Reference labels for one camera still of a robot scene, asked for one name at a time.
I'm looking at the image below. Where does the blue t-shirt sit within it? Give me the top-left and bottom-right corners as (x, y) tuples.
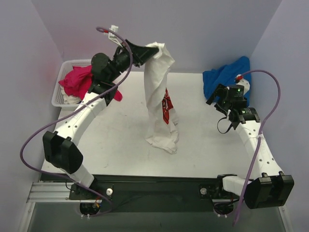
(202, 56), (250, 99)

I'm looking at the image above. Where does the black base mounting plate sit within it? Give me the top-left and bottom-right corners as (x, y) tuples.
(67, 175), (239, 216)

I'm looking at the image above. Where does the red pink t-shirt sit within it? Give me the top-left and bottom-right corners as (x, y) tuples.
(58, 64), (124, 102)

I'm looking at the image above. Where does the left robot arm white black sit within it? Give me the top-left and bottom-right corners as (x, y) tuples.
(42, 41), (159, 199)

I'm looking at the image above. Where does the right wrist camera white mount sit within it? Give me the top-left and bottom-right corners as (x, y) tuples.
(235, 74), (250, 98)

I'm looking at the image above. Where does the white plastic laundry basket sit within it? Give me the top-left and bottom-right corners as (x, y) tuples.
(51, 59), (91, 110)

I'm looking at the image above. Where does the white t-shirt red print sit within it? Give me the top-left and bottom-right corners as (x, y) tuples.
(144, 42), (179, 154)

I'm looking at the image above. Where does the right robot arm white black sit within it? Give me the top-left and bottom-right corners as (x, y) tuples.
(206, 84), (294, 209)

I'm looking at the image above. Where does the purple cable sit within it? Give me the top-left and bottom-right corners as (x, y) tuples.
(231, 69), (281, 227)
(19, 26), (134, 217)

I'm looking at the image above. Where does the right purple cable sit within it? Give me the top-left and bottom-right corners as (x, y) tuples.
(231, 69), (281, 227)

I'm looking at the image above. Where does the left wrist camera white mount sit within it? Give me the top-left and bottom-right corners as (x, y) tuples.
(104, 25), (124, 47)

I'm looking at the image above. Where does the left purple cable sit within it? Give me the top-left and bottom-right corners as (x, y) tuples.
(19, 26), (134, 217)

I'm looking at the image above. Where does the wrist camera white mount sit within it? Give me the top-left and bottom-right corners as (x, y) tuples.
(235, 74), (250, 98)
(104, 25), (124, 47)

